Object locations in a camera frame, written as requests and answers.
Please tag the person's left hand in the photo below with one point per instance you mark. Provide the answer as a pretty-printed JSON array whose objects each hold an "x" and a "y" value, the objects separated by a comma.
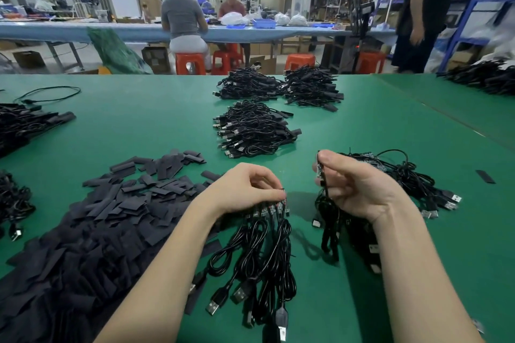
[{"x": 237, "y": 190}]

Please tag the person's right hand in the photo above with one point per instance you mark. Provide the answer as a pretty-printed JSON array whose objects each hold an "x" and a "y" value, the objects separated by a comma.
[{"x": 362, "y": 190}]

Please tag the person's left fingers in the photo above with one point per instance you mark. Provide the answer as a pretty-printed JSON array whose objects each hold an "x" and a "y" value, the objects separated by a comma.
[{"x": 270, "y": 190}]

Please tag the person's right thumb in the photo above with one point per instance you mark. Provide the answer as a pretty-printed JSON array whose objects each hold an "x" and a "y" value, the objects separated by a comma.
[{"x": 334, "y": 160}]

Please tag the person's left forearm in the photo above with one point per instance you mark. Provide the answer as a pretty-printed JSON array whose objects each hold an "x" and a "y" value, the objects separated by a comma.
[{"x": 161, "y": 282}]

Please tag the person's right forearm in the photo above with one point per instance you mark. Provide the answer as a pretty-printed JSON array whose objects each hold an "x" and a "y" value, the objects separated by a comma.
[{"x": 418, "y": 282}]

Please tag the red plastic stool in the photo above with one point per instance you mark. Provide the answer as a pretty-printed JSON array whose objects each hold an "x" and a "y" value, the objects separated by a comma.
[
  {"x": 190, "y": 63},
  {"x": 225, "y": 59},
  {"x": 299, "y": 61},
  {"x": 371, "y": 62}
]

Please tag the cardboard box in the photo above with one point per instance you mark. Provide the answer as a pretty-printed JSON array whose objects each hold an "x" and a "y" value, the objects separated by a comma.
[
  {"x": 155, "y": 59},
  {"x": 263, "y": 64},
  {"x": 27, "y": 59}
]

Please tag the black machine on stand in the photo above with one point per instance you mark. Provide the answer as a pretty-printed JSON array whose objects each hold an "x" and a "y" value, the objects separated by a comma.
[{"x": 360, "y": 25}]

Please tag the white plastic bag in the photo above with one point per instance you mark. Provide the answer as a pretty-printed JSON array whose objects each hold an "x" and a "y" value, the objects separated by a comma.
[
  {"x": 233, "y": 19},
  {"x": 298, "y": 20},
  {"x": 281, "y": 19}
]

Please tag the single black sleeve piece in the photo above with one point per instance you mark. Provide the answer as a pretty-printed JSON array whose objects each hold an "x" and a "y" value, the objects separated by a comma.
[{"x": 485, "y": 176}]

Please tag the blue plastic bin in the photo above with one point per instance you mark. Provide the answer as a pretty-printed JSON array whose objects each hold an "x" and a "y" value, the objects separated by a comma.
[{"x": 264, "y": 23}]

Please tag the pile of black sleeve pieces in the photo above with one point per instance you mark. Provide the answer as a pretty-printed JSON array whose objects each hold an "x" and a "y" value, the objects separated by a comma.
[{"x": 88, "y": 234}]

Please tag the green mesh bag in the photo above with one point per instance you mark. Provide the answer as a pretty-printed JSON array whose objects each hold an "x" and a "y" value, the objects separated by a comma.
[{"x": 118, "y": 53}]

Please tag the blue metal shelf rack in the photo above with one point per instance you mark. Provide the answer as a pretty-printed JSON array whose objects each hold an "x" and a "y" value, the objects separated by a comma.
[{"x": 483, "y": 1}]

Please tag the long blue work table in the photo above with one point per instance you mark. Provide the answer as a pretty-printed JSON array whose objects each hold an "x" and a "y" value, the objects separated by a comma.
[{"x": 60, "y": 31}]

